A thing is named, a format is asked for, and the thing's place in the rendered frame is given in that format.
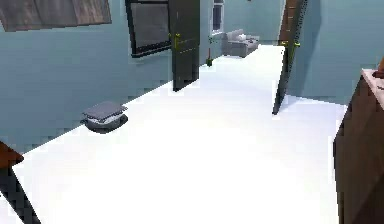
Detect dark brown object on cupboard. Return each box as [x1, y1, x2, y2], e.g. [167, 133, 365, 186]
[372, 57, 384, 80]

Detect brown wooden table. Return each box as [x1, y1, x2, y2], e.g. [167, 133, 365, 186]
[0, 140, 42, 224]

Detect grey sofa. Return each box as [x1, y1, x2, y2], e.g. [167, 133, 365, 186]
[221, 28, 260, 59]

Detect dark green room door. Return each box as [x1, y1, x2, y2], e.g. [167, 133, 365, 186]
[167, 0, 202, 93]

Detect yellow door handle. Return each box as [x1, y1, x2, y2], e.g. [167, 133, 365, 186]
[168, 32, 182, 52]
[279, 40, 301, 62]

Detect dark brown wooden cupboard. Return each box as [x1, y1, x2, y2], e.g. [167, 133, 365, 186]
[332, 68, 384, 224]

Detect white framed window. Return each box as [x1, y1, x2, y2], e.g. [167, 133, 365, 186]
[211, 0, 225, 36]

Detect green and red floor stick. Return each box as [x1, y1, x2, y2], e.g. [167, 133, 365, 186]
[205, 37, 214, 68]

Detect brown wooden framed picture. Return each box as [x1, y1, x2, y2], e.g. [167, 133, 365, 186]
[0, 0, 113, 33]

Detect dark brown room door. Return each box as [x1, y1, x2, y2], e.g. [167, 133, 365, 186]
[271, 0, 309, 116]

